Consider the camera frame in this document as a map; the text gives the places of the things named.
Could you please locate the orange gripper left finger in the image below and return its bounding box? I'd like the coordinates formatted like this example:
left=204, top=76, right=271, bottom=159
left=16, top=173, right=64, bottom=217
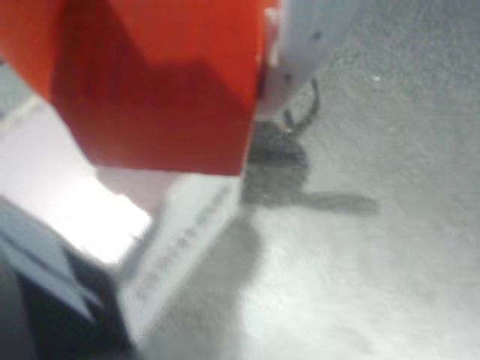
left=0, top=0, right=67, bottom=104

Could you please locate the white cardboard box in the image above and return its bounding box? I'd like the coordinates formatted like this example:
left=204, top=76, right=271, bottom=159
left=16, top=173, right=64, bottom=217
left=0, top=93, right=247, bottom=348

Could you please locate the red cube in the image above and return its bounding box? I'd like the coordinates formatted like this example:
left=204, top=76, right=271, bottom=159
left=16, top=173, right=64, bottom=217
left=49, top=0, right=281, bottom=178

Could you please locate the black camera cable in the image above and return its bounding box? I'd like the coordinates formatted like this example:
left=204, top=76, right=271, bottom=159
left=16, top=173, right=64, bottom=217
left=283, top=77, right=322, bottom=133

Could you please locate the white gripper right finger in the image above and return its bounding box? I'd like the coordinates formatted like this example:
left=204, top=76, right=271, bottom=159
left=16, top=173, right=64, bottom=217
left=258, top=0, right=363, bottom=116

